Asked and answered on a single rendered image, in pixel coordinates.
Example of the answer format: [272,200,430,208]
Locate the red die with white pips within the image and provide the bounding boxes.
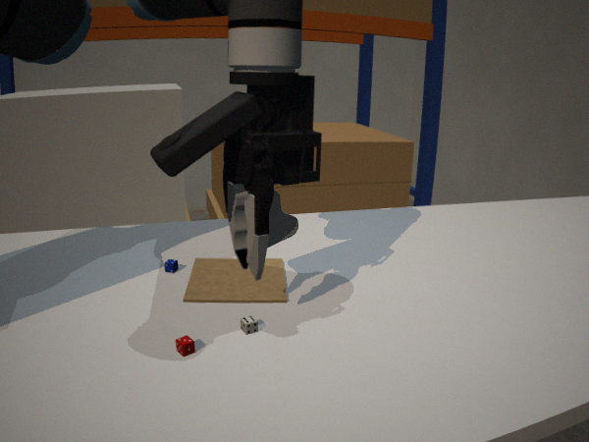
[176,335,195,357]

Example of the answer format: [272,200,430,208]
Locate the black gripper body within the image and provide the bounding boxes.
[224,72,322,192]

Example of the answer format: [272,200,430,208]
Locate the tan square mat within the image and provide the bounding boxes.
[184,258,288,303]

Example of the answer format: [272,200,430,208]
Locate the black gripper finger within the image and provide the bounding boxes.
[223,164,251,269]
[244,156,298,280]

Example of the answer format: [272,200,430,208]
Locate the beige die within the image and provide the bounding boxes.
[241,315,258,335]

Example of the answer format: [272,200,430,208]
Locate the blue die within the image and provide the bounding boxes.
[165,259,179,273]

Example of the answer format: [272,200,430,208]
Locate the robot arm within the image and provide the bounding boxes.
[0,0,302,177]

